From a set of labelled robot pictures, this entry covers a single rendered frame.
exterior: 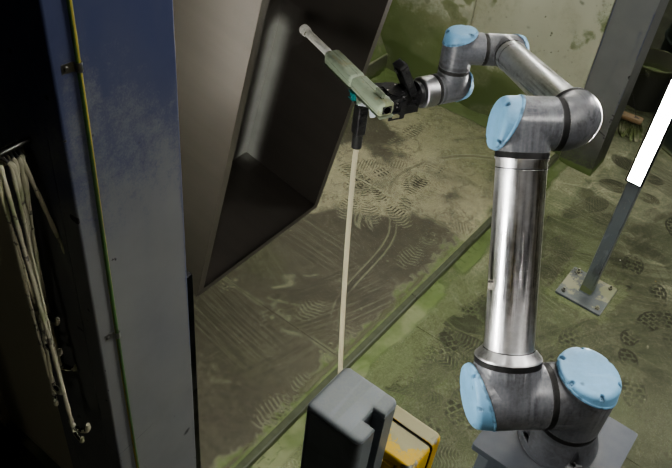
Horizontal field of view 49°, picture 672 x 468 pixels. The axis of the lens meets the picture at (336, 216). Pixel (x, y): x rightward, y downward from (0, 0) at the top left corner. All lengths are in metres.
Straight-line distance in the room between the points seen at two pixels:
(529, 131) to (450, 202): 1.91
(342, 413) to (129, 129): 0.50
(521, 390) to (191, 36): 1.08
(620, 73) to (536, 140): 2.14
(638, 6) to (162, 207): 2.80
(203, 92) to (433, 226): 1.72
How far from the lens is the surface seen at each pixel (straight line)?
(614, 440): 2.03
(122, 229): 1.08
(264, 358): 2.73
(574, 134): 1.64
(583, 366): 1.77
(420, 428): 0.78
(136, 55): 0.95
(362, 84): 2.00
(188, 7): 1.78
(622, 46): 3.68
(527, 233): 1.62
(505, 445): 1.92
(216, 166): 1.94
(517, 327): 1.67
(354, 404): 0.67
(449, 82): 2.16
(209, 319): 2.84
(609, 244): 3.12
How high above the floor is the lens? 2.19
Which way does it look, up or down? 41 degrees down
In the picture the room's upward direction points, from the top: 7 degrees clockwise
